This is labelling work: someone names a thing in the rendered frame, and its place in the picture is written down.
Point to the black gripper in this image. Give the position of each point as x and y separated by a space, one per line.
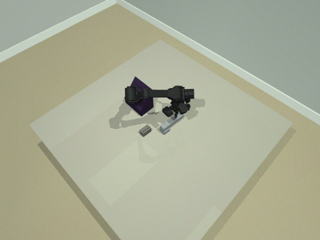
168 111

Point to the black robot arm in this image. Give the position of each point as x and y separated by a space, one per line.
177 93

